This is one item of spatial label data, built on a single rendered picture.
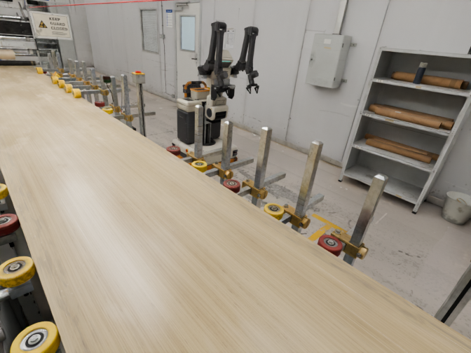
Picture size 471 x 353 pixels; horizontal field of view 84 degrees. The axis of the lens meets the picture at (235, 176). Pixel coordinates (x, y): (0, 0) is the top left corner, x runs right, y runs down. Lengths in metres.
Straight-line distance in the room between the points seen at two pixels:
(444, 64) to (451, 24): 0.36
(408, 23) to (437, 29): 0.28
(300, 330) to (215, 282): 0.24
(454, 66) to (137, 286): 3.38
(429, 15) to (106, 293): 3.58
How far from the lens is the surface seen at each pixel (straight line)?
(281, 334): 0.71
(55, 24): 5.09
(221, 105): 3.14
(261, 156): 1.21
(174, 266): 0.81
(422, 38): 3.64
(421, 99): 3.60
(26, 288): 0.98
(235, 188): 1.17
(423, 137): 3.64
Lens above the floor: 1.49
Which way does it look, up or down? 28 degrees down
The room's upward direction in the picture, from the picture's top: 5 degrees clockwise
